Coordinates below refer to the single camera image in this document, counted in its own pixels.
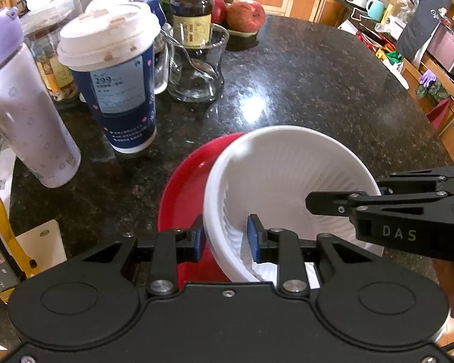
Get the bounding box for magenta plastic plate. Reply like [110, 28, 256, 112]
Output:
[157, 133, 242, 286]

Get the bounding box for large white ribbed bowl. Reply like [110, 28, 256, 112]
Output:
[202, 126, 384, 282]

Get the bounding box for wooden kitchen cabinets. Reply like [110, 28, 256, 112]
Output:
[234, 0, 348, 27]

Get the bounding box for white card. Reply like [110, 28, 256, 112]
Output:
[17, 220, 67, 271]

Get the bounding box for yellow phone stand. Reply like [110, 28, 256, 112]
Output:
[0, 197, 40, 303]

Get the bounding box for metal spoon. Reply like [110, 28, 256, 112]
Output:
[160, 30, 215, 78]

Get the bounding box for clear glass cup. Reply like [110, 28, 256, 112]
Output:
[166, 24, 229, 103]

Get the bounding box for teal mug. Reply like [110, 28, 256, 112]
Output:
[366, 0, 385, 22]

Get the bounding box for blue paper cup white lid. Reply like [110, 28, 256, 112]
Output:
[57, 2, 160, 154]

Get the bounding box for yellow fruit tray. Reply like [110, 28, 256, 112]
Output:
[227, 29, 257, 47]

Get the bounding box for purple white water bottle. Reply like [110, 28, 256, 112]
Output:
[0, 8, 81, 188]

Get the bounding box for red apple right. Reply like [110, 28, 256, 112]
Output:
[226, 0, 265, 33]

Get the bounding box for red apple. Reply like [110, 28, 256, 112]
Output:
[226, 0, 265, 33]
[211, 0, 227, 25]

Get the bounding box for dark sauce jar red lid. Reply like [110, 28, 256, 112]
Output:
[169, 0, 214, 47]

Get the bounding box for red apple left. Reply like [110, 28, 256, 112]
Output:
[211, 0, 227, 25]

